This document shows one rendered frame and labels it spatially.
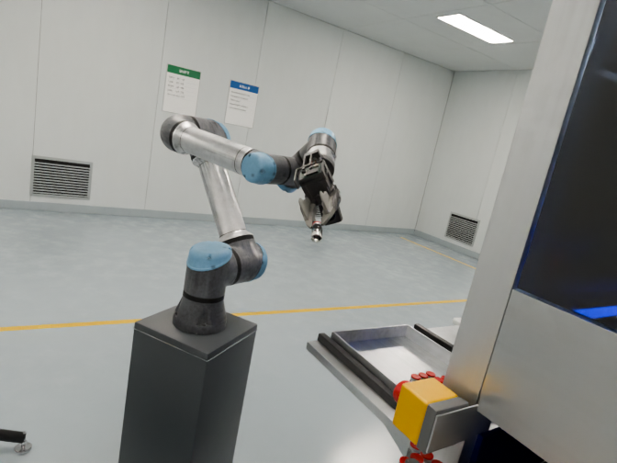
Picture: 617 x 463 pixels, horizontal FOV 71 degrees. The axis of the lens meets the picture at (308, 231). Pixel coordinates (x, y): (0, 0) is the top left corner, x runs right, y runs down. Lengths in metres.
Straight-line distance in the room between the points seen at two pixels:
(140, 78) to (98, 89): 0.48
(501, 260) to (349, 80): 6.33
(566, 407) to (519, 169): 0.32
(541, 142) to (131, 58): 5.27
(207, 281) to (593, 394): 0.89
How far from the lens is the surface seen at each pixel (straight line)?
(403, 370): 1.09
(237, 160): 1.12
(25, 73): 5.59
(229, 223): 1.33
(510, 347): 0.70
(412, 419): 0.71
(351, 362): 1.02
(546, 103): 0.69
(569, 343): 0.66
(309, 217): 0.94
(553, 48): 0.71
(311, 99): 6.57
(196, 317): 1.24
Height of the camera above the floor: 1.36
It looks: 12 degrees down
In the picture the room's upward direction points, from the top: 11 degrees clockwise
